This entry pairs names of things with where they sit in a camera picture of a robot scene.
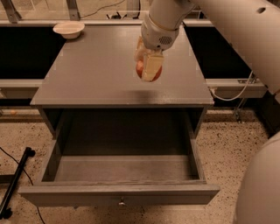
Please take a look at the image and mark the white cable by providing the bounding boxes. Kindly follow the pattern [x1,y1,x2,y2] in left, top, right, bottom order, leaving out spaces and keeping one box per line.
[209,69,255,102]

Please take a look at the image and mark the red apple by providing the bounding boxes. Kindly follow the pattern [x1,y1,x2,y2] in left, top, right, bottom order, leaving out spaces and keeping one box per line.
[136,60,162,81]

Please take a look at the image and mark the grey wooden cabinet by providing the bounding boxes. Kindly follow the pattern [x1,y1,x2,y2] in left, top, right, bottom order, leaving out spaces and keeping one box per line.
[30,24,214,138]

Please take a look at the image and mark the open grey top drawer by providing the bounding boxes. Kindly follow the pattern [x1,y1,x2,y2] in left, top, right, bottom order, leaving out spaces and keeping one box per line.
[18,110,221,208]

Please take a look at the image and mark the black floor cable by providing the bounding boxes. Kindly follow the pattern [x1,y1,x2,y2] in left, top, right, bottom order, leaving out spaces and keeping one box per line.
[0,146,46,224]

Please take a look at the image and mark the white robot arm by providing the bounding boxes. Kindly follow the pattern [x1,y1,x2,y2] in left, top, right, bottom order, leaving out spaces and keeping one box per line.
[135,0,280,224]

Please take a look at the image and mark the white bowl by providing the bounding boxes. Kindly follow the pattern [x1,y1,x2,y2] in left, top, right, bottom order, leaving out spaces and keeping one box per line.
[52,21,85,39]

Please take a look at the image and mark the metal drawer knob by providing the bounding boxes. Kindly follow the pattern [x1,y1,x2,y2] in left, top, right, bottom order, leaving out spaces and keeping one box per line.
[118,197,126,207]

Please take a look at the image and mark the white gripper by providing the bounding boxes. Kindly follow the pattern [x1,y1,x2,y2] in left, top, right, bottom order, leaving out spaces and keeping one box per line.
[134,15,179,82]

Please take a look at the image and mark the metal railing frame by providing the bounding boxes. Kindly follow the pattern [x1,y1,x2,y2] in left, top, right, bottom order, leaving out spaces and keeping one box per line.
[0,0,205,28]

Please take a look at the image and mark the black stand leg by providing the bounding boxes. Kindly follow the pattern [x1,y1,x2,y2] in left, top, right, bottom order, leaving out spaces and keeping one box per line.
[0,147,35,219]

